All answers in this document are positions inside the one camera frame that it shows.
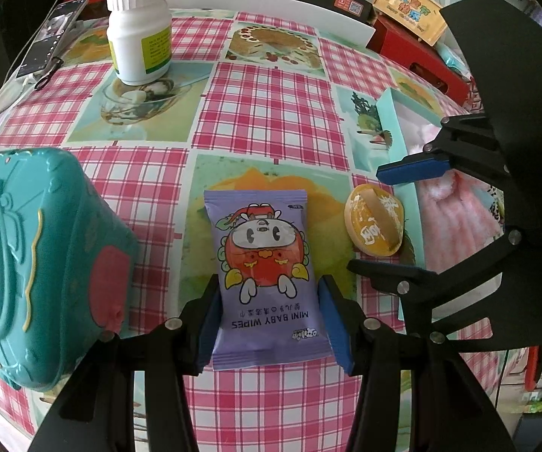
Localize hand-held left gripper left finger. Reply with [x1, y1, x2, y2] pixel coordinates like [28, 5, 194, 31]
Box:
[31, 273, 222, 452]

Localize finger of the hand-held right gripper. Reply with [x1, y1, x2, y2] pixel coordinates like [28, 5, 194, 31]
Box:
[348, 228, 524, 322]
[377, 115, 510, 185]

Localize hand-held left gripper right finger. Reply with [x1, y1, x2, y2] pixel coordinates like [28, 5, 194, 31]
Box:
[317, 274, 521, 452]

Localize teal box lid tray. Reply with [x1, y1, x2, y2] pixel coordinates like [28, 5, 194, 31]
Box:
[375, 87, 508, 271]

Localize pink zigzag fluffy sock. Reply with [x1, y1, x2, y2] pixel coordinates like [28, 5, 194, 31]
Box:
[412, 115, 506, 275]

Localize leopard print cloth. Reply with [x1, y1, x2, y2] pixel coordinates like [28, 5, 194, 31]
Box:
[487, 183, 507, 227]

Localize purple wet wipes packet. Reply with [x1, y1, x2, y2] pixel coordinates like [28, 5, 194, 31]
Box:
[203, 189, 331, 372]

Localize round yellow snack pack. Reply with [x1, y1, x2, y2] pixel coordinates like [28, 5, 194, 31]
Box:
[343, 183, 405, 258]

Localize red carton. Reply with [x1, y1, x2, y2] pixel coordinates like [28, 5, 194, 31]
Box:
[371, 14, 470, 107]

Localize blue mask pack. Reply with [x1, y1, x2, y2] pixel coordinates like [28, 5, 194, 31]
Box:
[439, 44, 470, 77]

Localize teal plastic toy case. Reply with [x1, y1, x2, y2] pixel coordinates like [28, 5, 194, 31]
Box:
[0, 146, 141, 391]

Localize white pill bottle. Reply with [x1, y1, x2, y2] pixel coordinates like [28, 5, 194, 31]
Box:
[106, 0, 174, 86]

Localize black smartphone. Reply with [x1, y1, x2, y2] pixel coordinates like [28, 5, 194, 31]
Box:
[16, 0, 88, 79]

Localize white charging cable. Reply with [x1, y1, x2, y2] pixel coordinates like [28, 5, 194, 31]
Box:
[0, 75, 32, 125]

